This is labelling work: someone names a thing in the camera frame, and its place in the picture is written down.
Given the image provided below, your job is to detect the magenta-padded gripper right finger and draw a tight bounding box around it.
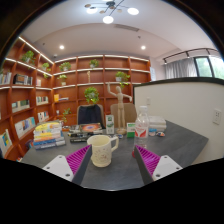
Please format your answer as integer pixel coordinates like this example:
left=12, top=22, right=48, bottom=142
left=133, top=144, right=184, bottom=186

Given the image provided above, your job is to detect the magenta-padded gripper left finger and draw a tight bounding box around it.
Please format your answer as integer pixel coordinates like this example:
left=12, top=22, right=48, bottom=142
left=42, top=144, right=93, bottom=186

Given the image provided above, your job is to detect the colourful stack of books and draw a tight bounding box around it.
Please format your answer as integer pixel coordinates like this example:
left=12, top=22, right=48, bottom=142
left=32, top=121, right=67, bottom=151

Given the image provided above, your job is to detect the white stack of boxes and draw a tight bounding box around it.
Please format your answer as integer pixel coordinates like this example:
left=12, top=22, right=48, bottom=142
left=148, top=115, right=168, bottom=133

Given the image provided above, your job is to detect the cream ceramic mug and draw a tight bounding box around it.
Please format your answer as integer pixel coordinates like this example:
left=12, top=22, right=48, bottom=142
left=86, top=134, right=120, bottom=168

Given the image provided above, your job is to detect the small green and white box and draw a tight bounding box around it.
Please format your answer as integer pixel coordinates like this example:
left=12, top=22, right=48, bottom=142
left=126, top=122, right=137, bottom=139

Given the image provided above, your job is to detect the dark office chair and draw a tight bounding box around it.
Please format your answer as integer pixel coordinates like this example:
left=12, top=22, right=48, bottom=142
left=76, top=103, right=106, bottom=130

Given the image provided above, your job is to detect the white black-rimmed partition panel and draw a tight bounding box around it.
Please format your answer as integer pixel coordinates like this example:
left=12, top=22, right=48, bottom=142
left=133, top=77, right=224, bottom=164

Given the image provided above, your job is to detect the tan chair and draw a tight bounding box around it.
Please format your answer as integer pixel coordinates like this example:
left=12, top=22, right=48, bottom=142
left=109, top=102, right=138, bottom=129

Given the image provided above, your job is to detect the green and white carton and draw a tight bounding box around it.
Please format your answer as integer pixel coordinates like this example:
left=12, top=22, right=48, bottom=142
left=105, top=114, right=116, bottom=135

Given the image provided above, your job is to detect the wooden artist mannequin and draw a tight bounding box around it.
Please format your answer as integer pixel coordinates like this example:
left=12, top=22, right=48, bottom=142
left=106, top=82, right=134, bottom=136

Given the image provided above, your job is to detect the grey sheer curtain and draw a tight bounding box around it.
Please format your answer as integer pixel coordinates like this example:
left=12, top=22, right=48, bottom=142
left=164, top=58, right=198, bottom=80

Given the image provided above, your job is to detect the window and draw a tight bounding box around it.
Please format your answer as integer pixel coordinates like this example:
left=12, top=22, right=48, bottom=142
left=194, top=55, right=224, bottom=81

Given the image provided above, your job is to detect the ceiling air vent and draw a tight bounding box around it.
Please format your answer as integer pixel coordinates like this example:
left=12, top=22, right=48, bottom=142
left=113, top=23, right=140, bottom=33

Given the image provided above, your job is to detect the branched ceiling lamp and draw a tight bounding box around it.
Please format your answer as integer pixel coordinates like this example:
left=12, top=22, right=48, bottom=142
left=83, top=0, right=140, bottom=25

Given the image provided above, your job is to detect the wooden wall shelf unit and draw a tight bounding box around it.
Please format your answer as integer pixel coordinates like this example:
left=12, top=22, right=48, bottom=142
left=0, top=35, right=153, bottom=161

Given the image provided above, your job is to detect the black ceiling track rail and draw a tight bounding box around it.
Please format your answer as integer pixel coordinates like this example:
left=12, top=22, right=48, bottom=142
left=163, top=47, right=221, bottom=65

